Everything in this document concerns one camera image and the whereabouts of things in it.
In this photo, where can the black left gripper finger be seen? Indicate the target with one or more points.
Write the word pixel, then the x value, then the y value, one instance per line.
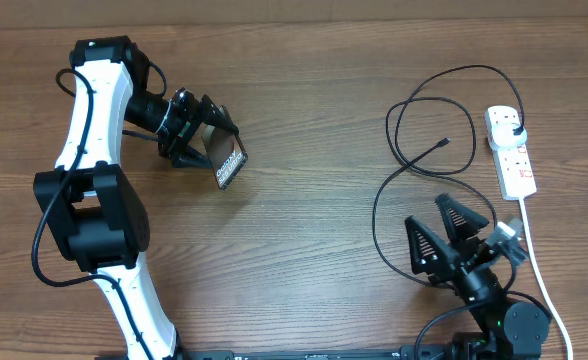
pixel 188 156
pixel 217 117

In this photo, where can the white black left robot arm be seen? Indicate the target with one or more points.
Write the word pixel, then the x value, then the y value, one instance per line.
pixel 88 204

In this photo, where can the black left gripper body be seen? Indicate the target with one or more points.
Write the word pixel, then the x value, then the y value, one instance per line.
pixel 178 124

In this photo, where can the white power strip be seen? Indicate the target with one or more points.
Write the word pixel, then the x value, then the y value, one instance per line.
pixel 513 166

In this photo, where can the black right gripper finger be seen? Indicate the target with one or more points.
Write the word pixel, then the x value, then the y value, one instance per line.
pixel 429 253
pixel 460 222

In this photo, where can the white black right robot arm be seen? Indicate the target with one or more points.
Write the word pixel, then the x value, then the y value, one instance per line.
pixel 512 325

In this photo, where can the white charger plug adapter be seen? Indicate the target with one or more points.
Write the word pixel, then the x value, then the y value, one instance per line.
pixel 503 136

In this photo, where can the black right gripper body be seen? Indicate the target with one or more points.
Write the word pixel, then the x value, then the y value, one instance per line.
pixel 467 251

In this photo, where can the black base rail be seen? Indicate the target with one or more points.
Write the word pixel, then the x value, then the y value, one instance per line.
pixel 319 355

